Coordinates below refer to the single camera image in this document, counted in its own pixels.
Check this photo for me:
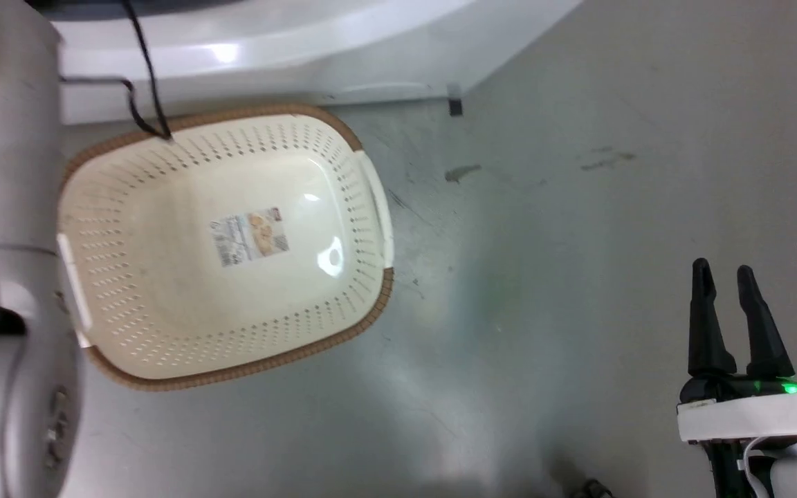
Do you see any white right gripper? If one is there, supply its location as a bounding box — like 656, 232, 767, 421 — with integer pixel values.
677, 258, 797, 445

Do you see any white washing machine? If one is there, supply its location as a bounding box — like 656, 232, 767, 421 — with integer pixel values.
25, 0, 585, 126

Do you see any cream perforated laundry basket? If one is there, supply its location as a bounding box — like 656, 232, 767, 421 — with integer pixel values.
56, 104, 395, 393

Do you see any paper label sticker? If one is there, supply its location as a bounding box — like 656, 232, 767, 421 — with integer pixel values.
210, 207, 291, 268

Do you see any thin black cable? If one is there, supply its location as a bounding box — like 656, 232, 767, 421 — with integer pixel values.
59, 0, 173, 141

